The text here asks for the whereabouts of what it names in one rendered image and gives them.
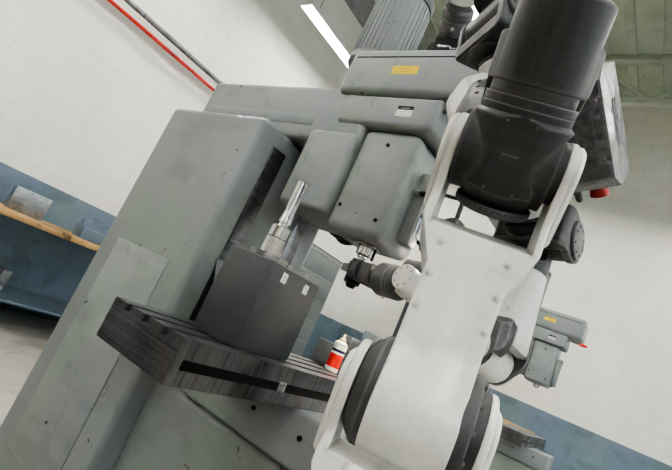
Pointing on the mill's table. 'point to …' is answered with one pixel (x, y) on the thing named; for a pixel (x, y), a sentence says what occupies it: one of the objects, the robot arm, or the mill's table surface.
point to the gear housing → (398, 117)
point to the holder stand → (257, 303)
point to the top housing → (405, 74)
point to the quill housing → (381, 191)
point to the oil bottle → (336, 355)
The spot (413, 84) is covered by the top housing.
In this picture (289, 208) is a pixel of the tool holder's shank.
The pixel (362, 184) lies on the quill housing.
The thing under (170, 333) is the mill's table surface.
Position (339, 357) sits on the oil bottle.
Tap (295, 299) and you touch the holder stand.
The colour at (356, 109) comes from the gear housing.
